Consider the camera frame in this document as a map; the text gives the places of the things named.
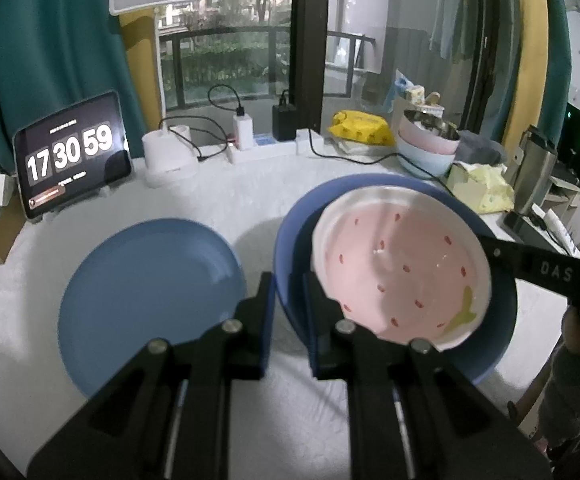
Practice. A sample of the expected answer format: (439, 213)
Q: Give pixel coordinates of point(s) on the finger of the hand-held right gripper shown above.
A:
(545, 270)

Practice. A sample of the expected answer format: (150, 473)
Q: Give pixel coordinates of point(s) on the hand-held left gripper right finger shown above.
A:
(322, 350)

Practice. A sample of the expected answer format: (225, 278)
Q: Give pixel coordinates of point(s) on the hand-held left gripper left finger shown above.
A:
(250, 340)

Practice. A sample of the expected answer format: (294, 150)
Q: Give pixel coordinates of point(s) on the large blue bowl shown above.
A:
(295, 260)

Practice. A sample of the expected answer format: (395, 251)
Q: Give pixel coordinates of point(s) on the blue plate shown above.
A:
(150, 300)

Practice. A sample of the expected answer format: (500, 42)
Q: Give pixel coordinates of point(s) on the pink strawberry print bowl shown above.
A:
(405, 260)

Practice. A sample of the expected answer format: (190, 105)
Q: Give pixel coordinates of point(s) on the person's right hand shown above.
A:
(577, 335)

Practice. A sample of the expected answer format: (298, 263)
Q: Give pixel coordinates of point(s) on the steel thermos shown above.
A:
(532, 170)

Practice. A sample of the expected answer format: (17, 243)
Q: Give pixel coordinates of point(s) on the grey cloth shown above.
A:
(480, 147)

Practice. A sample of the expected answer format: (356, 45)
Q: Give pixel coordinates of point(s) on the small pink bowl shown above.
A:
(420, 142)

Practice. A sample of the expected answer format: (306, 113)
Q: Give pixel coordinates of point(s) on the white power strip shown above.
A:
(270, 146)

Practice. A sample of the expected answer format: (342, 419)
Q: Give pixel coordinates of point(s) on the white charger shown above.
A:
(243, 130)

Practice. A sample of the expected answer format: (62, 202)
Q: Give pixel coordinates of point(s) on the yellow curtain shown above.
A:
(140, 60)
(532, 60)

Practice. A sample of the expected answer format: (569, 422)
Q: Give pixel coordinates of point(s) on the black charger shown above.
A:
(283, 120)

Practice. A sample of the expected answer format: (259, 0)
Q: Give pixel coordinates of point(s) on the yellow packet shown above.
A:
(362, 127)

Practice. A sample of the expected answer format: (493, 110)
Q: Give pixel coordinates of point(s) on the blue white snack packet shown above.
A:
(402, 90)

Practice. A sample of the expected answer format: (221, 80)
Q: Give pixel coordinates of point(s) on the teal curtain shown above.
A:
(559, 35)
(55, 60)

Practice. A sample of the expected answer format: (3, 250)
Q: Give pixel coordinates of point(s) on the tablet showing clock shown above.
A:
(70, 155)

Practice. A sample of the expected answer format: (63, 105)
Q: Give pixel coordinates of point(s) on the small white box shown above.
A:
(0, 189)

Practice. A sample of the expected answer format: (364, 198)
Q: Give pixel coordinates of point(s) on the balcony railing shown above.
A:
(220, 32)

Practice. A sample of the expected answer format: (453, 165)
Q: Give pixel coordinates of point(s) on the dark window frame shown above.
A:
(310, 35)

